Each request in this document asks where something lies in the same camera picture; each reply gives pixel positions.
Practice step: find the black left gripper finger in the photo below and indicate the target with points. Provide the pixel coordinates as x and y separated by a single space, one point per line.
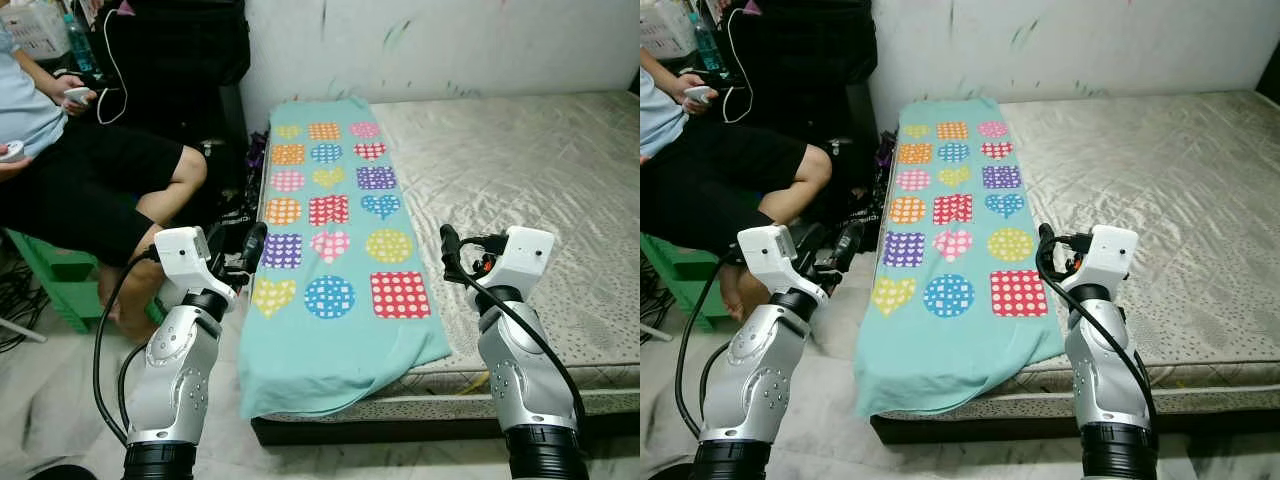
850 243
254 245

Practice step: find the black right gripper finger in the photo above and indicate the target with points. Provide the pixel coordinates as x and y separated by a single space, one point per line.
451 248
1046 248

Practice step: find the purple cloth item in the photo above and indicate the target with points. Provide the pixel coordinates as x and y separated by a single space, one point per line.
254 165
884 165

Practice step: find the teal blanket with colourful hearts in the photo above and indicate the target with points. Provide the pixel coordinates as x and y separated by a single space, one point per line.
950 340
330 340

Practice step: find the person in blue shirt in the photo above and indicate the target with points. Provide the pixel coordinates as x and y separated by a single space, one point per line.
80 190
720 190

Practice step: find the green plastic stool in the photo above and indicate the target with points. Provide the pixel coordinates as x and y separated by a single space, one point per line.
55 275
680 275

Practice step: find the large black bag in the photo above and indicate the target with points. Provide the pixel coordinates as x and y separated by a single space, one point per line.
810 70
180 70

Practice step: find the black bed base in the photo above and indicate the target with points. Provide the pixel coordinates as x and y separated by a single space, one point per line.
400 430
980 430

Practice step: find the green water bottle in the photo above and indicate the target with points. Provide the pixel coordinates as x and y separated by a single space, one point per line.
705 42
78 42

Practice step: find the black tufted headboard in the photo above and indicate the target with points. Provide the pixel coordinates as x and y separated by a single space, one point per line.
1270 70

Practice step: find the white plastic bag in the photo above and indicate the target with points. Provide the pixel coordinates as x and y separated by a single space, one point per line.
665 25
35 28

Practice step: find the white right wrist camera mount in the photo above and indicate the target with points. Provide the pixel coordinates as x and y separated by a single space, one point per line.
1110 252
525 255

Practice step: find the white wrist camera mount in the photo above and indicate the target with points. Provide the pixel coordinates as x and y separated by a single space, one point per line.
1110 252
770 252
185 255
525 255

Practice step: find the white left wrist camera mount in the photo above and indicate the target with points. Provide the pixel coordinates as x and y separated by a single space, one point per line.
185 255
770 252

